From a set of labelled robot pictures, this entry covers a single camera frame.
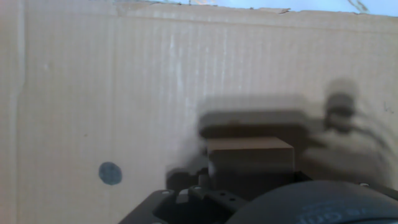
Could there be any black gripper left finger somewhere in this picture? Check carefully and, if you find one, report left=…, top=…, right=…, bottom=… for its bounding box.
left=118, top=167, right=249, bottom=224

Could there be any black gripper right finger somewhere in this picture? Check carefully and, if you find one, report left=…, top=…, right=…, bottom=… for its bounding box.
left=294, top=170, right=398, bottom=202

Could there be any large wooden cube block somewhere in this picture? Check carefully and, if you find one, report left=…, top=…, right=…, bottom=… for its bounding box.
left=206, top=136, right=295, bottom=200

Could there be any dark round mark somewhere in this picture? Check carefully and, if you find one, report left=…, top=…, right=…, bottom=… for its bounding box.
left=98, top=161, right=123, bottom=187

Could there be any brown cardboard sheet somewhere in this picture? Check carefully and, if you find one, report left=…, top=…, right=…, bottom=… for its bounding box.
left=0, top=0, right=398, bottom=224

